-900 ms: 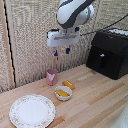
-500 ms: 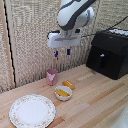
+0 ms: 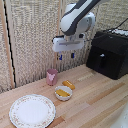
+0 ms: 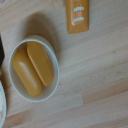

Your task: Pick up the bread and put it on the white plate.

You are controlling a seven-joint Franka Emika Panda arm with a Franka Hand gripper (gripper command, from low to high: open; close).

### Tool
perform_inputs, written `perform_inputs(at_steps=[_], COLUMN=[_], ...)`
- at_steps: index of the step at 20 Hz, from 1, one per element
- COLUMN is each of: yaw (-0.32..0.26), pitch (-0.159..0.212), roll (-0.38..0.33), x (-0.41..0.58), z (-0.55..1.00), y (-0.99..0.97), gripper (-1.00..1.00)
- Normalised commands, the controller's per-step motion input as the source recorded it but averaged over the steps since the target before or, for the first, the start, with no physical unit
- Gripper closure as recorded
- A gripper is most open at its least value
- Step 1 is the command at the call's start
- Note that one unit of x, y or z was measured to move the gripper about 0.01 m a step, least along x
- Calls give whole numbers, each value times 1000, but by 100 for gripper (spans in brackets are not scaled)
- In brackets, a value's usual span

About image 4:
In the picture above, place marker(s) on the orange bread with white stripes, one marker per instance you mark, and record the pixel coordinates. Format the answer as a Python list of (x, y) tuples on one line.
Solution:
[(77, 20)]

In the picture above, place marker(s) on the orange bread roll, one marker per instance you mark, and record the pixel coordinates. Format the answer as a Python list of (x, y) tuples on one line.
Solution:
[(41, 62), (28, 74)]

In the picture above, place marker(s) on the white plate with floral rim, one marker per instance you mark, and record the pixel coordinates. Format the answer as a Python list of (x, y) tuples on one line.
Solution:
[(1, 106)]

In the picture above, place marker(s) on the white ceramic bowl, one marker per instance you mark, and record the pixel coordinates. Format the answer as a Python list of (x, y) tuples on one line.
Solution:
[(50, 90)]

